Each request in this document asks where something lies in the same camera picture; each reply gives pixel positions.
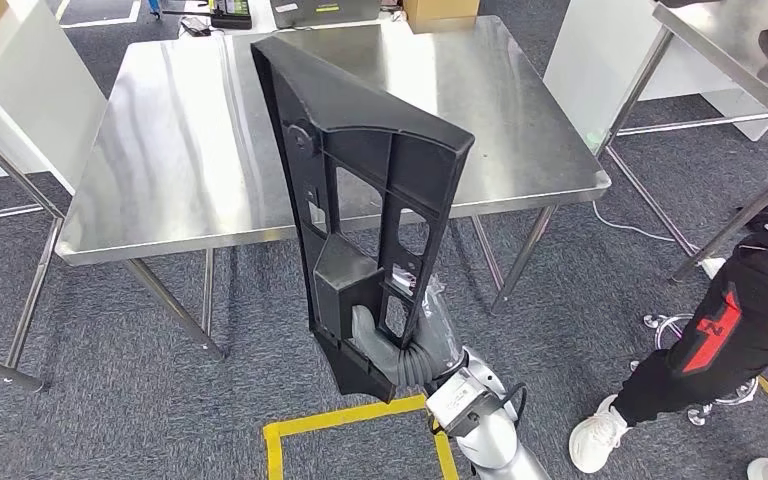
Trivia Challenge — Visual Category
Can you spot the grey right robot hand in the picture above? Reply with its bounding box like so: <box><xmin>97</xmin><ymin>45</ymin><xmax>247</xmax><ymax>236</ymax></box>
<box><xmin>350</xmin><ymin>278</ymin><xmax>466</xmax><ymax>386</ymax></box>

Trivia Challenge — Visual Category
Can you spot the black plastic plate bracket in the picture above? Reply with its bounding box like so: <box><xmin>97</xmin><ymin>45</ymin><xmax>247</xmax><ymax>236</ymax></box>
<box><xmin>250</xmin><ymin>34</ymin><xmax>477</xmax><ymax>404</ymax></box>

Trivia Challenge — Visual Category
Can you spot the stainless steel workbench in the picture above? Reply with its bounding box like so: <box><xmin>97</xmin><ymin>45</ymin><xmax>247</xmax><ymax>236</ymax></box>
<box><xmin>54</xmin><ymin>14</ymin><xmax>613</xmax><ymax>362</ymax></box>

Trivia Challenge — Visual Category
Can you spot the grey metal box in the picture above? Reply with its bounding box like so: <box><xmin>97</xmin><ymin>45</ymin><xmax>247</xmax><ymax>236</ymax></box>
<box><xmin>269</xmin><ymin>0</ymin><xmax>383</xmax><ymax>29</ymax></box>

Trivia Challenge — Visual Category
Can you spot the black device with green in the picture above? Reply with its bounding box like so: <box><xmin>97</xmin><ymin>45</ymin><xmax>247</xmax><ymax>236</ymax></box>
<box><xmin>210</xmin><ymin>0</ymin><xmax>254</xmax><ymax>30</ymax></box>

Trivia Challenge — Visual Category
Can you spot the white panel board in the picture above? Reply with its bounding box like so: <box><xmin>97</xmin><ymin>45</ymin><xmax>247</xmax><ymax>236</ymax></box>
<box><xmin>542</xmin><ymin>0</ymin><xmax>768</xmax><ymax>155</ymax></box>
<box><xmin>0</xmin><ymin>0</ymin><xmax>108</xmax><ymax>197</ymax></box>

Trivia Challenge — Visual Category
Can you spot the person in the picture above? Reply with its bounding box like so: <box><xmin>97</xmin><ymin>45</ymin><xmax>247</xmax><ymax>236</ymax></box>
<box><xmin>568</xmin><ymin>168</ymin><xmax>768</xmax><ymax>480</ymax></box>

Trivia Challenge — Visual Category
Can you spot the chrome stool with black seat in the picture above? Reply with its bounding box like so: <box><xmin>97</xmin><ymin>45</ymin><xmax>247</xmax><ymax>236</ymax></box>
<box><xmin>629</xmin><ymin>312</ymin><xmax>768</xmax><ymax>427</ymax></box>

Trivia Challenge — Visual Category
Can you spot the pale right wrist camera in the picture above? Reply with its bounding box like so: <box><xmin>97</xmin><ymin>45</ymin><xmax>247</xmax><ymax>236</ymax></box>
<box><xmin>425</xmin><ymin>374</ymin><xmax>501</xmax><ymax>439</ymax></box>

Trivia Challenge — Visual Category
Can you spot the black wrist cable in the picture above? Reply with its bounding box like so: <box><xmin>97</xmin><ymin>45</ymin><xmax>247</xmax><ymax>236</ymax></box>
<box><xmin>430</xmin><ymin>380</ymin><xmax>529</xmax><ymax>439</ymax></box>

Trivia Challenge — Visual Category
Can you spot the white floor cable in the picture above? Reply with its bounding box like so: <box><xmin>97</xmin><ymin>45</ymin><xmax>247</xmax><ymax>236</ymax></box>
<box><xmin>592</xmin><ymin>201</ymin><xmax>700</xmax><ymax>254</ymax></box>

